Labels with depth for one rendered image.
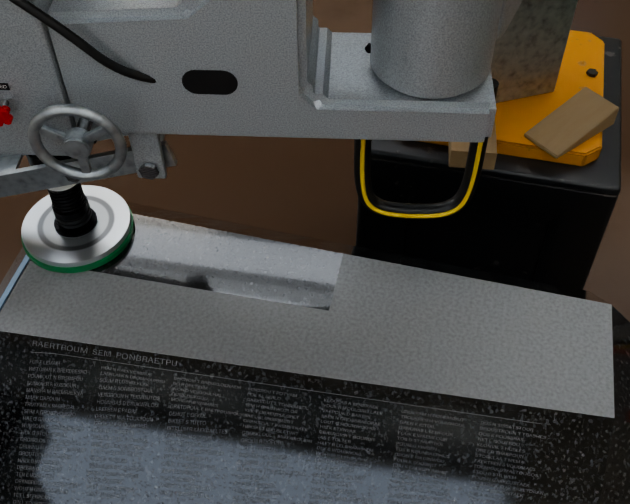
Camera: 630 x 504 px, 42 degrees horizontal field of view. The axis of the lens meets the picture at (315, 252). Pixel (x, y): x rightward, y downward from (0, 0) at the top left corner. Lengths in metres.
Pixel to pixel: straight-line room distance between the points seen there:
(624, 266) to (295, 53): 1.82
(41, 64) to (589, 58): 1.42
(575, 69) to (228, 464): 1.31
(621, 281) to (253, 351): 1.58
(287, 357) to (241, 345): 0.09
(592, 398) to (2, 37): 1.09
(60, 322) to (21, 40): 0.54
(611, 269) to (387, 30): 1.72
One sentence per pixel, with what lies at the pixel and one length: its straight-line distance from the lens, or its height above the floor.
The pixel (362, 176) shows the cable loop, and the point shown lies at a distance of 1.49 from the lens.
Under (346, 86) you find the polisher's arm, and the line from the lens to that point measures 1.31.
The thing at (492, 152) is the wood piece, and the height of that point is 0.83.
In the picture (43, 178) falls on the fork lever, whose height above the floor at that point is 1.03.
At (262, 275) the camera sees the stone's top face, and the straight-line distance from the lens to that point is 1.58.
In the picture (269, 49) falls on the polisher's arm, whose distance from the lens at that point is 1.23.
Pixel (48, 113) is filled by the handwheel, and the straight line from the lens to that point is 1.30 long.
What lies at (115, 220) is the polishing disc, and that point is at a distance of 1.69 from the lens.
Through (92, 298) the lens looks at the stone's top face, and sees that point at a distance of 1.60.
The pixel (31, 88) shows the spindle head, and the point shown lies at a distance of 1.35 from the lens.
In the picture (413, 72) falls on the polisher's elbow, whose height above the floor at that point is 1.30.
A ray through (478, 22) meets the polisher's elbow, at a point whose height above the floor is 1.38.
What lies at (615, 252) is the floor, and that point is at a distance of 2.87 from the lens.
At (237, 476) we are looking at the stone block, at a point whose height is 0.68.
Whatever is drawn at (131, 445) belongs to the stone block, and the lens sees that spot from 1.56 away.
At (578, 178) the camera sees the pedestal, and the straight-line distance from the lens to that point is 1.97.
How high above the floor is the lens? 2.04
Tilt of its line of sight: 49 degrees down
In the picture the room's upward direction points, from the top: 1 degrees counter-clockwise
